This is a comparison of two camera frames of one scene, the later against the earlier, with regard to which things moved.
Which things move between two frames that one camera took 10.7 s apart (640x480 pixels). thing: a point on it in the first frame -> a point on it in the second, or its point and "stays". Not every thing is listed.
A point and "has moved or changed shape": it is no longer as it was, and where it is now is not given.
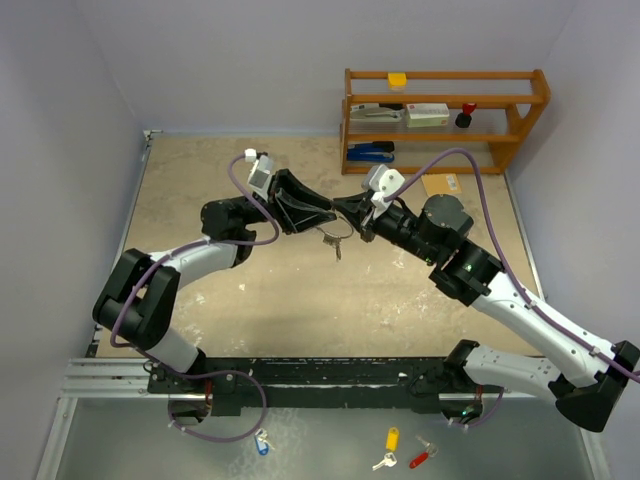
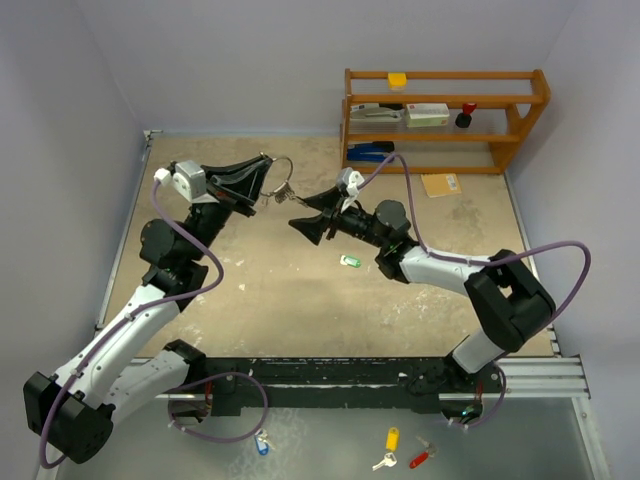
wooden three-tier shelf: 426,121 stays
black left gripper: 283,198 -> 237,186
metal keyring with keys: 334,240 has moved or changed shape
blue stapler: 378,152 stays
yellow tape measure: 397,81 stays
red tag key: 431,451 stays
